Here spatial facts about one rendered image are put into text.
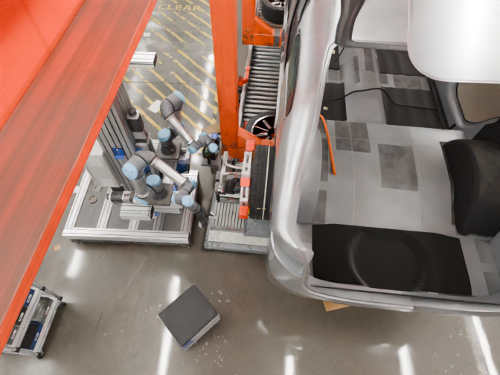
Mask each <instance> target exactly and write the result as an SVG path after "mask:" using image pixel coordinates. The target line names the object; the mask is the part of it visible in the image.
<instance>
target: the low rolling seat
mask: <svg viewBox="0 0 500 375"><path fill-rule="evenodd" d="M158 317H159V318H160V320H161V321H162V323H163V324H164V326H165V327H166V328H167V329H168V331H169V332H170V334H171V335H172V336H173V338H174V339H175V340H176V342H177V343H178V344H179V346H180V347H181V349H183V350H184V351H186V350H187V349H188V348H190V347H191V346H192V345H193V344H194V343H195V342H196V341H197V340H198V339H200V338H201V337H202V336H203V335H204V334H205V333H206V332H207V331H209V330H210V329H211V328H212V327H213V326H214V325H215V324H216V323H217V324H219V323H220V316H219V313H218V312H217V311H216V310H215V309H214V307H213V306H212V305H211V304H210V302H209V301H208V300H207V299H206V297H205V296H204V295H203V294H202V293H201V292H200V291H199V289H198V288H197V287H196V285H195V284H194V285H192V286H191V287H190V288H189V289H187V290H186V291H185V292H183V293H182V294H181V295H180V296H179V297H178V298H177V299H176V300H174V301H173V302H172V303H171V304H169V305H168V306H167V307H166V308H164V309H163V310H162V311H161V312H160V313H159V314H158Z"/></svg>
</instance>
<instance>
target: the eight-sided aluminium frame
mask: <svg viewBox="0 0 500 375"><path fill-rule="evenodd" d="M246 163H249V165H248V171H245V168H246ZM252 168H253V152H252V151H245V152H244V161H243V170H242V176H241V178H242V177H244V178H250V175H251V173H252ZM250 190H251V187H250V188H249V187H246V189H244V192H243V187H241V191H240V205H243V206H249V197H250Z"/></svg>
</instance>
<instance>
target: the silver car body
mask: <svg viewBox="0 0 500 375"><path fill-rule="evenodd" d="M286 23H287V25H286ZM285 25H286V27H285ZM284 27H285V31H284V33H285V41H284V49H283V52H281V65H280V75H279V84H278V97H277V106H276V116H275V131H276V128H277V134H276V146H275V164H274V173H273V181H272V195H271V203H270V209H269V221H268V228H267V239H266V259H265V271H266V275H267V277H268V279H269V280H270V281H271V282H272V283H273V284H274V285H275V286H277V287H279V288H281V289H283V290H285V291H287V292H291V293H293V294H295V295H300V296H303V297H306V298H312V299H316V300H320V301H326V302H330V303H334V304H343V305H348V306H355V307H366V308H373V309H380V310H393V311H401V312H409V313H423V314H431V315H447V316H458V317H476V318H486V317H500V117H497V118H490V119H487V120H485V121H480V122H470V121H468V120H466V118H465V116H464V112H463V109H462V107H461V104H460V101H459V99H458V85H459V82H462V83H499V84H500V0H285V4H284V18H283V29H284ZM281 45H282V43H281ZM442 144H444V145H442ZM312 221H313V222H312Z"/></svg>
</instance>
